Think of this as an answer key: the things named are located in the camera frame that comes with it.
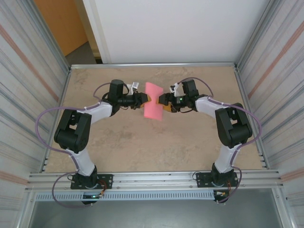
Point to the grey metal sheet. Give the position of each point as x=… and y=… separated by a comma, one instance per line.
x=154, y=216

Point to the short aluminium table rail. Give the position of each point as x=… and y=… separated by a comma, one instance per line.
x=154, y=65

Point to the small board with green light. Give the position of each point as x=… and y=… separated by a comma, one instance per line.
x=92, y=196

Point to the striped metal enclosure panel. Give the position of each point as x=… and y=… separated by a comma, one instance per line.
x=280, y=95
x=19, y=95

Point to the orange wooden door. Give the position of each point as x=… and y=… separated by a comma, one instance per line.
x=61, y=23

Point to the long aluminium side rail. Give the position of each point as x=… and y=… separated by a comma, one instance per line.
x=264, y=164
x=45, y=166

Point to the wide aluminium mounting rail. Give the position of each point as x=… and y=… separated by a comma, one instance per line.
x=154, y=180

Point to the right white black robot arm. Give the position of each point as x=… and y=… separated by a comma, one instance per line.
x=225, y=161

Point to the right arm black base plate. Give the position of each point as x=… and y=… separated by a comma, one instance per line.
x=202, y=179

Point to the white door frame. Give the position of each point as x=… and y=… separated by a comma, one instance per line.
x=97, y=28

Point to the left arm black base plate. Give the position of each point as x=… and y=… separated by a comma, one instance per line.
x=107, y=181

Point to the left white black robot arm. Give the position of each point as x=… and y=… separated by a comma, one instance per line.
x=85, y=161

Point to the pink cloth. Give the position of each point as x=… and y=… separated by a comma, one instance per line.
x=154, y=111

